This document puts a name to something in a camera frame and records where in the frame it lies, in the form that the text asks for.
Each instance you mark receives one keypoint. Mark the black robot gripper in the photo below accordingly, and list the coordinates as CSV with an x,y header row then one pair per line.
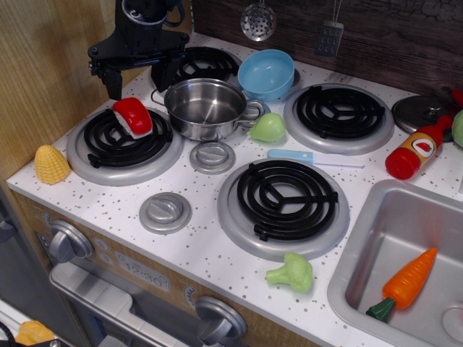
x,y
140,38

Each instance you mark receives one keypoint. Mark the red and white toy sushi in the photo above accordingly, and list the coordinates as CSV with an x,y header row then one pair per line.
x,y
134,117

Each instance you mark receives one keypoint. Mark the small stainless steel pan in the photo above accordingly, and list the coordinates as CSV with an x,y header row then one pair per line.
x,y
205,109

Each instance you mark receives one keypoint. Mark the back left stove burner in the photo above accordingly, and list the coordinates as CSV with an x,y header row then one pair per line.
x,y
207,62

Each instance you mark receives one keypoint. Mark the stove burner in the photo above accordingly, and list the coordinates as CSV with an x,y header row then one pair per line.
x,y
338,119
207,62
101,151
274,206

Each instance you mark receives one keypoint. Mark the front left stove burner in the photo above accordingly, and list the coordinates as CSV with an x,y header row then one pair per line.
x,y
101,151

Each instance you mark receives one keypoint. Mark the upper silver stovetop knob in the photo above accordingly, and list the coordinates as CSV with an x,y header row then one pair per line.
x,y
212,158

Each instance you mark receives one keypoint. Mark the silver stovetop knob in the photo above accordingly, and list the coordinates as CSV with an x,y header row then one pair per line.
x,y
212,158
165,213

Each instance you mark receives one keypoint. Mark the yellow toy corn cob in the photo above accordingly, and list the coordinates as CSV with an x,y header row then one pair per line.
x,y
51,166

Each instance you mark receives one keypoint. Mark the light blue plastic bowl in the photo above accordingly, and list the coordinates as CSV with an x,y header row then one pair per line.
x,y
266,75

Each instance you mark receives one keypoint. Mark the hanging metal strainer ladle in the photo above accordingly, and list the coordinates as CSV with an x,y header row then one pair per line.
x,y
258,21

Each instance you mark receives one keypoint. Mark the lower silver stovetop knob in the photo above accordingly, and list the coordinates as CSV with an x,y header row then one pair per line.
x,y
165,213

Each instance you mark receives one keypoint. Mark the pale green toy onion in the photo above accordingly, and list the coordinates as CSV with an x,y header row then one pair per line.
x,y
269,128

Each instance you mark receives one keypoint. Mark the left silver oven knob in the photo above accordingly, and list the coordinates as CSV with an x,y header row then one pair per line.
x,y
68,242

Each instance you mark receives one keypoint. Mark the silver oven knob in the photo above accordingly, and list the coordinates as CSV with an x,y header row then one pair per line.
x,y
220,324
68,242

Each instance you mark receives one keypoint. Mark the front right stove burner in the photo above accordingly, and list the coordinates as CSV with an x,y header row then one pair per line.
x,y
274,206

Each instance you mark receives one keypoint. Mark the hanging metal spatula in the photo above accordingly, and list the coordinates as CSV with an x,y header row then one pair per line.
x,y
330,34

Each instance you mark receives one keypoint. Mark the back right stove burner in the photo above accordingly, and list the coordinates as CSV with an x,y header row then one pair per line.
x,y
338,119

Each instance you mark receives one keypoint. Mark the green toy broccoli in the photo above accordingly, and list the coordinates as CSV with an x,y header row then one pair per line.
x,y
296,272

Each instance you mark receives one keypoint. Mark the right silver oven knob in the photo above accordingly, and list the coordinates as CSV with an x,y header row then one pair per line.
x,y
220,324

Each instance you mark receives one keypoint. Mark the yellow toy food below stove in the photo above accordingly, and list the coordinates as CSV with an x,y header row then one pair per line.
x,y
33,332

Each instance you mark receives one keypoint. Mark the stainless steel pot lid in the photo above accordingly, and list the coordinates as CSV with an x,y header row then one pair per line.
x,y
418,111

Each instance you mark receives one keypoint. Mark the red toy ketchup bottle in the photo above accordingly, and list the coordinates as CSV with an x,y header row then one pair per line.
x,y
405,161

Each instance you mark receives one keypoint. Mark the silver toy sink basin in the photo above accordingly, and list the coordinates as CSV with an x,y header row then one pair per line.
x,y
397,223

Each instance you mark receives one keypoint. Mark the red toy pepper at edge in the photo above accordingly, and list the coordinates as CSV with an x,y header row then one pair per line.
x,y
457,96

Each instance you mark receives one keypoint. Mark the green toy vegetable at edge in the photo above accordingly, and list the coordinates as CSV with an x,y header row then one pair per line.
x,y
457,129

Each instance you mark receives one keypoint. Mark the orange toy carrot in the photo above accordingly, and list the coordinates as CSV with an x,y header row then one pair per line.
x,y
402,289

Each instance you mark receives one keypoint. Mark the blue handled toy knife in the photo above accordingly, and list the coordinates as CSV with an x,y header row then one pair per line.
x,y
317,159

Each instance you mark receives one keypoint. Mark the silver oven door handle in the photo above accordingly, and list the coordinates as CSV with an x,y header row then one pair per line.
x,y
108,302

